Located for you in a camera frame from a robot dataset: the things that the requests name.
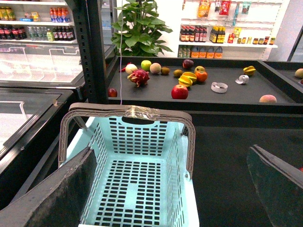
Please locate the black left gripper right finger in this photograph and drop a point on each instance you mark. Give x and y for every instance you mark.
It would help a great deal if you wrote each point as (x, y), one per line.
(279, 187)

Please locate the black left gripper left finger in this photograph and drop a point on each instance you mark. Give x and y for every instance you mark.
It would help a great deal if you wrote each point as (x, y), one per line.
(59, 200)

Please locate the light blue plastic basket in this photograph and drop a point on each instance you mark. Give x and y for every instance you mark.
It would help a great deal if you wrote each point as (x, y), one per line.
(141, 178)

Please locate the grey basket handle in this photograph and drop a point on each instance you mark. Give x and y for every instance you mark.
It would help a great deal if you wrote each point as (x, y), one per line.
(78, 110)

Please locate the red green mango apple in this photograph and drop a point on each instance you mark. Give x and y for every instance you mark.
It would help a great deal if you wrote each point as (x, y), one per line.
(199, 68)

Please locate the peach front right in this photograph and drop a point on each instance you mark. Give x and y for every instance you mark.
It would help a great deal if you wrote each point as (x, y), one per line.
(268, 99)

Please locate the peach far right tray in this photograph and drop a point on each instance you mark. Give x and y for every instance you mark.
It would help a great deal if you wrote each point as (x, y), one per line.
(299, 73)

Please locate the white tape roll flat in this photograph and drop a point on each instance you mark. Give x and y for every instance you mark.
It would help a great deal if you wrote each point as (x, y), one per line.
(219, 87)

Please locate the yellow star fruit right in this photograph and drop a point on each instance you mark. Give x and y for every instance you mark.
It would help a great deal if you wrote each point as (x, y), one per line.
(249, 71)

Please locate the yellow star fruit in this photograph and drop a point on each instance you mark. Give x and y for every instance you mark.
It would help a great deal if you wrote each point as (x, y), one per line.
(187, 79)
(249, 71)

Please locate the glass top freezer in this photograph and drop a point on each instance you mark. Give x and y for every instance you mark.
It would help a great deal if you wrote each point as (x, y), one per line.
(35, 80)

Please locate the small red apple left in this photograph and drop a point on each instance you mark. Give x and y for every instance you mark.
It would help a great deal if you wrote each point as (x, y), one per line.
(112, 92)

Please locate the black fruit display tray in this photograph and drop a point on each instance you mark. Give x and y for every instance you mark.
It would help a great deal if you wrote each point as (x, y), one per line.
(238, 98)

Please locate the orange persimmon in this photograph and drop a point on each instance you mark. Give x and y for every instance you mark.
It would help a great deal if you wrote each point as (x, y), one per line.
(201, 76)

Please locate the red apple front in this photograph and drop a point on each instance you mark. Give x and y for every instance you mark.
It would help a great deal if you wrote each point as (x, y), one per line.
(179, 92)

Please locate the yellow star fruit centre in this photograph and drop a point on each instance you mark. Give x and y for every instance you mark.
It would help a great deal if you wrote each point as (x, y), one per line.
(187, 79)

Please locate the pink dragon fruit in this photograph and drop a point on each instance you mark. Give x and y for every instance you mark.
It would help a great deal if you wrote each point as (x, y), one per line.
(140, 77)

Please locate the brown kiwi right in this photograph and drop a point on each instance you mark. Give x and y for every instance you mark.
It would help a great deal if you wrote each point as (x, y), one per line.
(177, 73)

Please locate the brown kiwi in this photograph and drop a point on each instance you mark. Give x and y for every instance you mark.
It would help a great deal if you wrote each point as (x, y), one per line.
(177, 73)
(165, 71)

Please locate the white onion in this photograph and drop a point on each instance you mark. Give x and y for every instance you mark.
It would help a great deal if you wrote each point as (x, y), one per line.
(130, 68)

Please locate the dark red plum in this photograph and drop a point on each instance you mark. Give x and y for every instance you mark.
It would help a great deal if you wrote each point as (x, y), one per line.
(187, 64)

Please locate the brown kiwi left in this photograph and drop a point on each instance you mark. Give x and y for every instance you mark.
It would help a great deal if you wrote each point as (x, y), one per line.
(165, 71)

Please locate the peach near green apple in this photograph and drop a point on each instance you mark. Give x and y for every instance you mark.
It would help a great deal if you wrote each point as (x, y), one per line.
(155, 68)

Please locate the white sauce shelf right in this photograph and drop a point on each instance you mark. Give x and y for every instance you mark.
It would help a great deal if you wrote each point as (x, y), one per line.
(249, 27)

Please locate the white drinks shelf left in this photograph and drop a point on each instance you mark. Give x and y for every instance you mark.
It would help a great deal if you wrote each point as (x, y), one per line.
(37, 21)

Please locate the green potted plant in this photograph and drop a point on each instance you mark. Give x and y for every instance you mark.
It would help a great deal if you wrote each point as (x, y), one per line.
(138, 29)

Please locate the black metal shelf post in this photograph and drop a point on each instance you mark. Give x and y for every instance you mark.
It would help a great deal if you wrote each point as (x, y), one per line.
(88, 23)

